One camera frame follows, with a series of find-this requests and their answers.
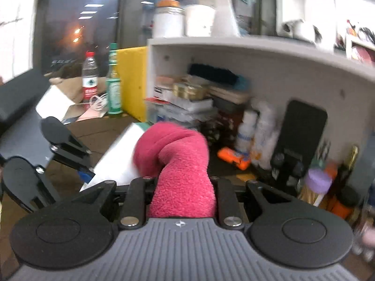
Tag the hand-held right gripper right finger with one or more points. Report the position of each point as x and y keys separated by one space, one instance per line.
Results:
x=225 y=196

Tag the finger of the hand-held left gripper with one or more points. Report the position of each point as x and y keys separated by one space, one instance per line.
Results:
x=44 y=190
x=86 y=175

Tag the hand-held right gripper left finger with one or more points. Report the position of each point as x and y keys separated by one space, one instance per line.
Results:
x=136 y=193

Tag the white ceramic bowl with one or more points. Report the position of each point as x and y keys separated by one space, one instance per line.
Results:
x=117 y=158

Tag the pink terry cloth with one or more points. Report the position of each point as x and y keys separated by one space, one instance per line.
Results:
x=181 y=164

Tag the black flat device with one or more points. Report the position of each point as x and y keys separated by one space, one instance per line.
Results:
x=20 y=99

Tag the white paper sheet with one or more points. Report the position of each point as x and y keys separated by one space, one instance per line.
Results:
x=54 y=102

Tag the white medicine bottle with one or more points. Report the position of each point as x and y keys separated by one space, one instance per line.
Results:
x=246 y=134

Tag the black phone stand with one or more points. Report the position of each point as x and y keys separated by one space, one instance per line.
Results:
x=288 y=172

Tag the cardboard box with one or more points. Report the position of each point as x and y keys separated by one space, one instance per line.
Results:
x=70 y=87

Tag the green glass bottle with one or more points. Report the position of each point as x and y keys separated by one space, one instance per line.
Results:
x=113 y=90

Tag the purple lid toothpick jar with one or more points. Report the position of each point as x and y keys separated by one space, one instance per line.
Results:
x=315 y=184

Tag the red label water bottle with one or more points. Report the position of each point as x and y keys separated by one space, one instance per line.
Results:
x=89 y=82

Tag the beige wooden brush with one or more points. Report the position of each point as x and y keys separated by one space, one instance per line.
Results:
x=228 y=95

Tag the black smartphone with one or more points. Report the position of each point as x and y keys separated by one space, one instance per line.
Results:
x=301 y=128

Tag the black and white box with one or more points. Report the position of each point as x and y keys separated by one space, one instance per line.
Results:
x=162 y=93

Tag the small orange box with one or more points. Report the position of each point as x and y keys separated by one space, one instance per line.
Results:
x=331 y=171

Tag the gold round tin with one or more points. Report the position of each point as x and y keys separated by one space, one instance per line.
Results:
x=190 y=90

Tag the teal sponge block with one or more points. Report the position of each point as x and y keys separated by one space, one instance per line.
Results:
x=241 y=84

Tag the copper round tin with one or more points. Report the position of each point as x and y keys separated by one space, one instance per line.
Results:
x=165 y=81

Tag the orange jar black lid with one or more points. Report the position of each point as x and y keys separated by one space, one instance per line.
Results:
x=344 y=202

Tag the black bristle brush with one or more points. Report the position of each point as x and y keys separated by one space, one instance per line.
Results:
x=211 y=74

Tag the dark perfume bottle gold cap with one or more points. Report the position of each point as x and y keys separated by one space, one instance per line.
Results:
x=352 y=155

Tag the white shelf unit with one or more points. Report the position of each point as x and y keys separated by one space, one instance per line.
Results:
x=263 y=49

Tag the white canister orange lid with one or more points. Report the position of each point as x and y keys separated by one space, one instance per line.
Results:
x=168 y=20

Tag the white cup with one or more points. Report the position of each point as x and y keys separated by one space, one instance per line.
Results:
x=199 y=22

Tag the white round device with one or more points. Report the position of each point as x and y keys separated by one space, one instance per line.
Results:
x=297 y=29

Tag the white paper bag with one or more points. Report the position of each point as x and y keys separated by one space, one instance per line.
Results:
x=222 y=11

